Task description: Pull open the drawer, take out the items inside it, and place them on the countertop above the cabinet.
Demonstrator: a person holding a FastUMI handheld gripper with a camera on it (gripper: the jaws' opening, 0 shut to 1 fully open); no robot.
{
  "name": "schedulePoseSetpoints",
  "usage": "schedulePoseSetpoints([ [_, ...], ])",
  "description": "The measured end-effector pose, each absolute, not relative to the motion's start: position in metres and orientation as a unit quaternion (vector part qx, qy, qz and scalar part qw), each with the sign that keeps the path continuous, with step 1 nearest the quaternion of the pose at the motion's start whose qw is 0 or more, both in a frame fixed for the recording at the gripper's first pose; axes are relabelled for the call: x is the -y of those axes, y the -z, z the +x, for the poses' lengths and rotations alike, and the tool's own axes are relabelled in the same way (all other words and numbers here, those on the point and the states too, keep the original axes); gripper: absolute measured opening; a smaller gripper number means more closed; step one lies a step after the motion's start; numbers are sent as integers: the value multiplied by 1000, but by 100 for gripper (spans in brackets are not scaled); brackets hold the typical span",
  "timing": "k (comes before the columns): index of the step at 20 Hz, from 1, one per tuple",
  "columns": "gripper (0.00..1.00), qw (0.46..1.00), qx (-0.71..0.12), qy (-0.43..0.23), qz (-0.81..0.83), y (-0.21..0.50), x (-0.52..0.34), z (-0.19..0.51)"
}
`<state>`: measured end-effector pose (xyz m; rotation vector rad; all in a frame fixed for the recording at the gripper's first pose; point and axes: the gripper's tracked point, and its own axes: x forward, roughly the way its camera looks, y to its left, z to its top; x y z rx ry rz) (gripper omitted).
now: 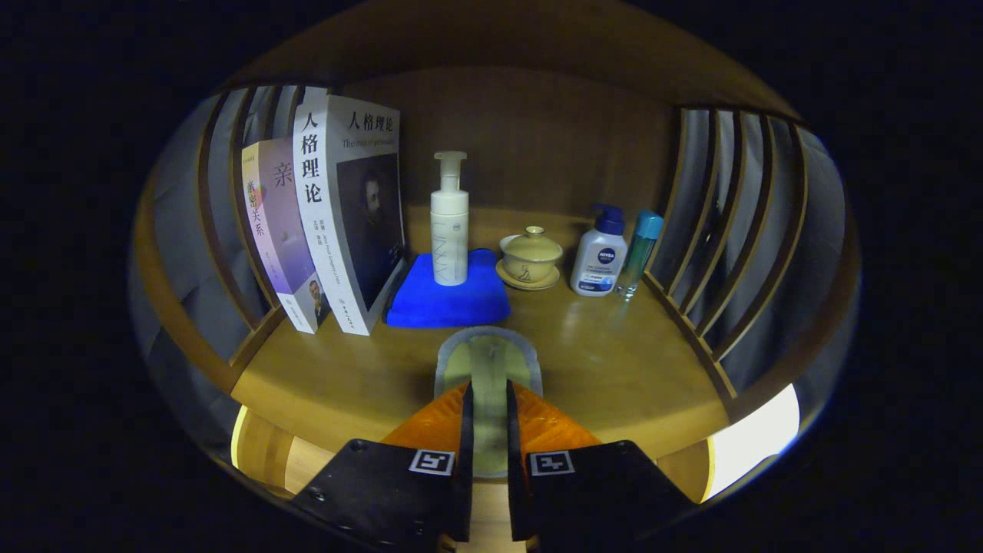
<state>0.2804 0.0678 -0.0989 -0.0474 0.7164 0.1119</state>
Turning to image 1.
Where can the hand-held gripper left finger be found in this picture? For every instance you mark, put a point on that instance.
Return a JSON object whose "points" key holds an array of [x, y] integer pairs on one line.
{"points": [[467, 461]]}

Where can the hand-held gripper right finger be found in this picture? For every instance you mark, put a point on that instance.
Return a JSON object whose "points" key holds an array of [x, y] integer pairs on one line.
{"points": [[512, 461]]}

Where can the wooden drawer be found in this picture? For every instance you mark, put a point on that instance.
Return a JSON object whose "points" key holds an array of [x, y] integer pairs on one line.
{"points": [[265, 453]]}

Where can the wooden countertop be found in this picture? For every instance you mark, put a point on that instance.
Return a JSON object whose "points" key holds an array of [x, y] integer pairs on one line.
{"points": [[599, 361]]}

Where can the brown wooden cabinet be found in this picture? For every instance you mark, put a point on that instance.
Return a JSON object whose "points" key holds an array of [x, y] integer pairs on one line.
{"points": [[537, 138]]}

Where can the blue folded cloth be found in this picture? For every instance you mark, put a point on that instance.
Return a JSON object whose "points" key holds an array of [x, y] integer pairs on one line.
{"points": [[449, 303]]}

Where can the yellow lidded teacup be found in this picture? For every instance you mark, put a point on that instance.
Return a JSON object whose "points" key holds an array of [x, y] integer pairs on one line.
{"points": [[530, 259]]}

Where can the white bottle blue pump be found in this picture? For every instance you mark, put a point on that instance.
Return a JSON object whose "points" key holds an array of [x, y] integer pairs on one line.
{"points": [[599, 261]]}

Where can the white table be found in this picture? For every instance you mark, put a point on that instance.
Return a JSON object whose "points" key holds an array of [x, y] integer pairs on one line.
{"points": [[756, 442]]}

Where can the slim teal bottle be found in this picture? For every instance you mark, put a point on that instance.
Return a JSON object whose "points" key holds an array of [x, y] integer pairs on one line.
{"points": [[639, 250]]}

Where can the thick white book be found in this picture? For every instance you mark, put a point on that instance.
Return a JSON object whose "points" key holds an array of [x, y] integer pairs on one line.
{"points": [[338, 215]]}

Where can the purple book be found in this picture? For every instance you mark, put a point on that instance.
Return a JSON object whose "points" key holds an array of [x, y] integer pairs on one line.
{"points": [[280, 223]]}

